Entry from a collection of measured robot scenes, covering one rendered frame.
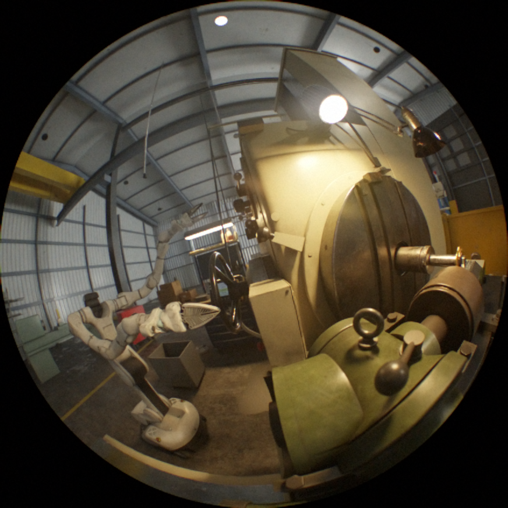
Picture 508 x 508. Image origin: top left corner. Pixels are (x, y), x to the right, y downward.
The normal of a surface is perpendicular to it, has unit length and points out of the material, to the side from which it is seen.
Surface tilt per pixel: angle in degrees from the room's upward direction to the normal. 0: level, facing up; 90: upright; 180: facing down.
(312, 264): 90
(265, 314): 90
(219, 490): 0
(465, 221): 90
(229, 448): 0
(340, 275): 90
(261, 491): 0
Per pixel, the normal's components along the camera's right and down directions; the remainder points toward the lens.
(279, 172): 0.01, 0.00
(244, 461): -0.27, -0.96
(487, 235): -0.96, 0.27
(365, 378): -0.65, -0.76
